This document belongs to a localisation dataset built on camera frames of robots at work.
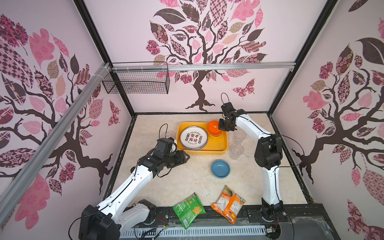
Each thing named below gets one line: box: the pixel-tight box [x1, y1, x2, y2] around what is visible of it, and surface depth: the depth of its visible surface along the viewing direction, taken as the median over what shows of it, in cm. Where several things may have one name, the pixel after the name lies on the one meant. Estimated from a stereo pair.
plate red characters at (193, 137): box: [179, 125, 209, 151], surface depth 103 cm
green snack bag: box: [172, 192, 207, 230], surface depth 74 cm
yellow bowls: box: [207, 129, 224, 138], surface depth 102 cm
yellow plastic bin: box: [176, 121, 229, 155], surface depth 102 cm
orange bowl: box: [206, 120, 223, 136], surface depth 100 cm
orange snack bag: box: [211, 185, 247, 225], surface depth 76 cm
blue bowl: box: [211, 159, 231, 179], surface depth 90 cm
